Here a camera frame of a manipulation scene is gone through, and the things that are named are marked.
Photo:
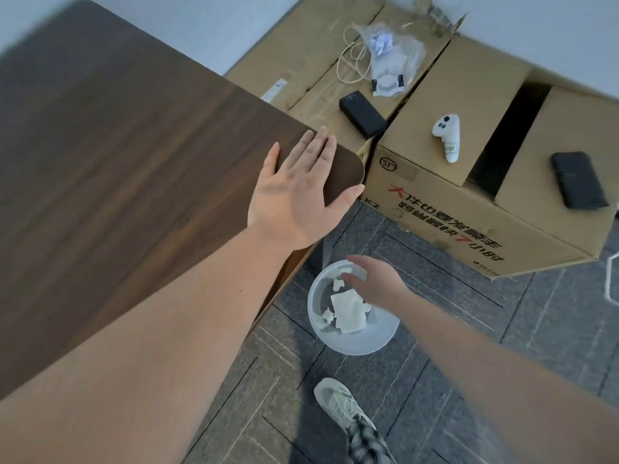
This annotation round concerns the person's right hand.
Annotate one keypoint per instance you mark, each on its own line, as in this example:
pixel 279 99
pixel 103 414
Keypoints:
pixel 382 285

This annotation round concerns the person's left hand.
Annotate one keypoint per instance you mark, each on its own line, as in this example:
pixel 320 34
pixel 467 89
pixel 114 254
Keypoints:
pixel 290 202

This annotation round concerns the person's left little finger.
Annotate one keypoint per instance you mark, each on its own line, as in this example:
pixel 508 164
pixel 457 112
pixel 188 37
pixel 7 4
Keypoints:
pixel 272 161

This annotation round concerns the person's right fingers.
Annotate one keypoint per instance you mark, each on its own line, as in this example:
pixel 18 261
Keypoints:
pixel 355 283

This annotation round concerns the person's left thumb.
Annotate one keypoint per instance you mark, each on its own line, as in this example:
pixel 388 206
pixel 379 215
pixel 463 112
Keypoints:
pixel 347 195

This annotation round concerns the person's left middle finger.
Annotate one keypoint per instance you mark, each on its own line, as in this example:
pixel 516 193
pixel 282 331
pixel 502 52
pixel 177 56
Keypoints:
pixel 317 147

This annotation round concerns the small white paper scrap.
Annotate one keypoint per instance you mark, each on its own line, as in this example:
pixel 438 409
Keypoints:
pixel 360 273

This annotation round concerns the person's right forearm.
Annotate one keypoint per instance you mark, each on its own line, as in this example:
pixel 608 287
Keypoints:
pixel 488 381

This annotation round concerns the person's left forearm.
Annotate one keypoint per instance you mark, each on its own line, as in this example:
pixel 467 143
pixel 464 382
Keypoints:
pixel 159 352

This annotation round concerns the white paper shred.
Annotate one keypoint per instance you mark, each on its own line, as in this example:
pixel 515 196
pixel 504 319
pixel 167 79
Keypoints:
pixel 338 285
pixel 329 316

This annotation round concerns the crumpled white tissue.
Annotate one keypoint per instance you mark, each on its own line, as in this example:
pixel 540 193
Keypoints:
pixel 349 314

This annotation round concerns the black rectangular power bank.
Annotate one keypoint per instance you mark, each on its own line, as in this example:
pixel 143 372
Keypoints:
pixel 362 113

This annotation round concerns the translucent white plastic bin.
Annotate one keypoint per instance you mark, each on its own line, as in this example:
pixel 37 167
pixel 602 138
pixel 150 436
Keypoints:
pixel 329 338

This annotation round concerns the large flat cardboard box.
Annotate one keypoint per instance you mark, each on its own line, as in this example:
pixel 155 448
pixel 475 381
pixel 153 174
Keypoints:
pixel 309 48

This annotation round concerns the cardboard box with red print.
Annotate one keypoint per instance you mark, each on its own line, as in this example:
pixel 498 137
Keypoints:
pixel 464 207

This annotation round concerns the white handheld controller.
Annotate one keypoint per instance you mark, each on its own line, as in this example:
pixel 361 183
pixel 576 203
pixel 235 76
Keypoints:
pixel 448 135

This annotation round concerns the clear plastic bag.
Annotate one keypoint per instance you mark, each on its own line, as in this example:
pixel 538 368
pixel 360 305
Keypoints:
pixel 394 57

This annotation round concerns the white sneaker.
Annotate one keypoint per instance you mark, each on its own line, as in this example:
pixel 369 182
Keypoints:
pixel 338 403

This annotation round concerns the plaid trouser leg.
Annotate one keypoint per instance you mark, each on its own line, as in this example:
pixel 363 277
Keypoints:
pixel 367 442

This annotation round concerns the torn clear packing tape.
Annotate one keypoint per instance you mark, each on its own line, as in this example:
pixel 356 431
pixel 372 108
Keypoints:
pixel 437 16

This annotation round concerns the black leather case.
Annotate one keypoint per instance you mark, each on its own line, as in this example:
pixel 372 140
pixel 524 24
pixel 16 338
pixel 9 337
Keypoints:
pixel 578 181

